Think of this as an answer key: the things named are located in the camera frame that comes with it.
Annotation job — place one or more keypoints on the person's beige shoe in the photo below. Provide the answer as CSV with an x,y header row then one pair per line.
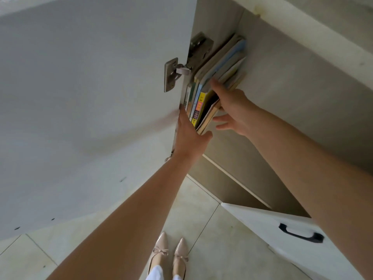
x,y
159,250
180,256

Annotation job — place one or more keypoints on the row of colourful books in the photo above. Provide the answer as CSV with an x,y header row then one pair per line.
x,y
198,106

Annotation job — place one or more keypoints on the small metal cabinet hinge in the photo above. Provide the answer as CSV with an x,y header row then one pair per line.
x,y
169,155

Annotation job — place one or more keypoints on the person's left forearm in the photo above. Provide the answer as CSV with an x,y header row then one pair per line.
x,y
122,227

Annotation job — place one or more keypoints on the person's left hand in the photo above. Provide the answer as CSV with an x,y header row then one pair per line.
x,y
191,139

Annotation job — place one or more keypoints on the white wooden cabinet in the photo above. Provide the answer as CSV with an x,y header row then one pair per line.
x,y
291,84

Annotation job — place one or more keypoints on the person's right forearm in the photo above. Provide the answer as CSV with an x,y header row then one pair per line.
x,y
314,172

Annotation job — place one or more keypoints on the white cabinet door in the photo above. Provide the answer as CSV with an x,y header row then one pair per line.
x,y
262,230
87,113

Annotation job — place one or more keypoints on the person's right hand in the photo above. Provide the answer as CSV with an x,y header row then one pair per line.
x,y
239,110

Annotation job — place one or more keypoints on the person's white trousers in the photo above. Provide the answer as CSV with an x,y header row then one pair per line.
x,y
156,274

